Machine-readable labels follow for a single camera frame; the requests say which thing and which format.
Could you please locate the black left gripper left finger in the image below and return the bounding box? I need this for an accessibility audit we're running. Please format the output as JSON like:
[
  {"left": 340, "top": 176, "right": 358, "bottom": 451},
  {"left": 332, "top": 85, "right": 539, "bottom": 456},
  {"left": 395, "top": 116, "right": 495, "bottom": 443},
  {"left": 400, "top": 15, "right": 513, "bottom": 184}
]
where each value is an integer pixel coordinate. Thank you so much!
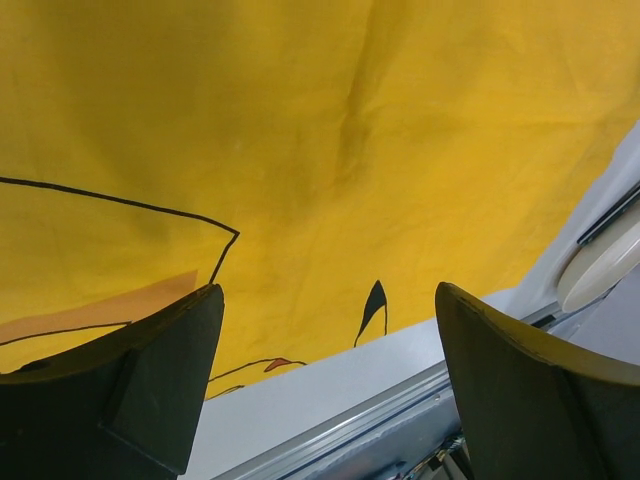
[{"left": 1, "top": 284, "right": 224, "bottom": 475}]

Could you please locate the aluminium rail frame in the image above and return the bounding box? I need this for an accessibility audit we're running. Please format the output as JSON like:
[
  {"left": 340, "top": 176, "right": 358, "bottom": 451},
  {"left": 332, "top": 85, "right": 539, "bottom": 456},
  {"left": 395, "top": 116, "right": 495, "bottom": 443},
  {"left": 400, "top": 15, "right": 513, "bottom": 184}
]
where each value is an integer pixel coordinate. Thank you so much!
[{"left": 209, "top": 299, "right": 566, "bottom": 480}]

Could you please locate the yellow cartoon print cloth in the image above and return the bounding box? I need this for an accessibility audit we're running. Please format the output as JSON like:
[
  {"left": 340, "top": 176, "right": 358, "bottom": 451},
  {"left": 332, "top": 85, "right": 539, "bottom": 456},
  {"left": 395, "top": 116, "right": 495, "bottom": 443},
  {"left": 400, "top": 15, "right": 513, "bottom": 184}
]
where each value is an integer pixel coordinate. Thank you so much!
[{"left": 1, "top": 1, "right": 639, "bottom": 397}]

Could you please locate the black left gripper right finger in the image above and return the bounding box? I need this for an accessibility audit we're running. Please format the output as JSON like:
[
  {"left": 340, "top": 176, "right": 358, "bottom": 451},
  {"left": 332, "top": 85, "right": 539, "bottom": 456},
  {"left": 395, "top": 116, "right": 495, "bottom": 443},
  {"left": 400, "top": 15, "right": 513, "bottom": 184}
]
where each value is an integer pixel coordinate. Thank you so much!
[{"left": 435, "top": 282, "right": 639, "bottom": 479}]

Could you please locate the cream round plate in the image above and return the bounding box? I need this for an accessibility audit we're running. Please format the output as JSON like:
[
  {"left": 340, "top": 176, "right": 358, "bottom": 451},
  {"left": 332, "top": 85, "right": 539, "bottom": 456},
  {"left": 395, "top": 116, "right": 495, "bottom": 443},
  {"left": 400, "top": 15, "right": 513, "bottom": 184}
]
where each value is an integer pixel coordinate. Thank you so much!
[{"left": 557, "top": 230, "right": 639, "bottom": 312}]

